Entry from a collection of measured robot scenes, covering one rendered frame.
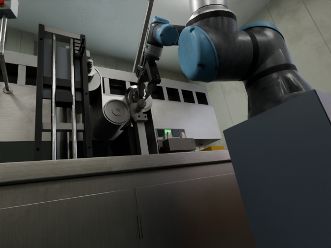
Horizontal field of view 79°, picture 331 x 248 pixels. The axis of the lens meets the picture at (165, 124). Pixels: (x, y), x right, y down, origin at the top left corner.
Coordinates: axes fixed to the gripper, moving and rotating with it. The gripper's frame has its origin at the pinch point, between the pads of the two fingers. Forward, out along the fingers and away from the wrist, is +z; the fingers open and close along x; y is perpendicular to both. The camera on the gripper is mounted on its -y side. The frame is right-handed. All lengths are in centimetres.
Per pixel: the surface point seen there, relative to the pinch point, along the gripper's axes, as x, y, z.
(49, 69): 39.5, -0.5, -7.2
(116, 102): 11.6, 2.3, 3.8
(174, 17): -129, 216, -57
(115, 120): 13.0, -4.8, 9.7
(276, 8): -252, 147, -111
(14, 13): 52, 33, -20
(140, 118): 4.8, -10.8, 5.5
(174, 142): -12.9, -16.8, 14.5
